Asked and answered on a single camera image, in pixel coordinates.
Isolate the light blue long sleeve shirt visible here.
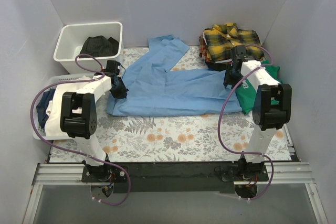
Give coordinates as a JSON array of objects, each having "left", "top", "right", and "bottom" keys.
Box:
[{"left": 106, "top": 35, "right": 241, "bottom": 116}]

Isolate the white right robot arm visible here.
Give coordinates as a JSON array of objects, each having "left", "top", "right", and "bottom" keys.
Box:
[{"left": 224, "top": 46, "right": 292, "bottom": 181}]

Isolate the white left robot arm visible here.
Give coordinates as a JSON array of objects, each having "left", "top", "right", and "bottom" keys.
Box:
[{"left": 60, "top": 60, "right": 128, "bottom": 182}]

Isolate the stack of folded plaid shirts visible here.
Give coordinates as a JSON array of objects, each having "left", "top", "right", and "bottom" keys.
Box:
[{"left": 198, "top": 31, "right": 266, "bottom": 72}]

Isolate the green t-shirt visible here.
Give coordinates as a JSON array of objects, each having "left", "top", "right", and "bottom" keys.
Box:
[{"left": 235, "top": 59, "right": 284, "bottom": 114}]

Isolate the dark striped garment in bin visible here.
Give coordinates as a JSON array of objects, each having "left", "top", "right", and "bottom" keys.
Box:
[{"left": 80, "top": 36, "right": 119, "bottom": 58}]

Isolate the floral patterned table mat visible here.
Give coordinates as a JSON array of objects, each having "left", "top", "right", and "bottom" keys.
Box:
[{"left": 47, "top": 46, "right": 292, "bottom": 163}]

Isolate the white plastic bin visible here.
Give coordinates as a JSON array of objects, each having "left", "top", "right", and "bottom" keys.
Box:
[{"left": 52, "top": 22, "right": 124, "bottom": 74}]

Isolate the dark blue denim garment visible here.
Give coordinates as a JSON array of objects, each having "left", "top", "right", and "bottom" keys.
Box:
[{"left": 36, "top": 88, "right": 56, "bottom": 129}]

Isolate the cream white garment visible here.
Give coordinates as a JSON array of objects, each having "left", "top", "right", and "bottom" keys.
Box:
[{"left": 44, "top": 82, "right": 88, "bottom": 140}]

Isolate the white perforated laundry basket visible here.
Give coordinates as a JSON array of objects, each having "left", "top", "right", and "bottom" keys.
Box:
[{"left": 33, "top": 73, "right": 93, "bottom": 141}]

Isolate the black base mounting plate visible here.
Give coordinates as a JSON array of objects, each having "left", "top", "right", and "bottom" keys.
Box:
[{"left": 81, "top": 161, "right": 269, "bottom": 193}]

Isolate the aluminium frame rail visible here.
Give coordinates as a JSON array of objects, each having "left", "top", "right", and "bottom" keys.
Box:
[{"left": 33, "top": 162, "right": 315, "bottom": 185}]

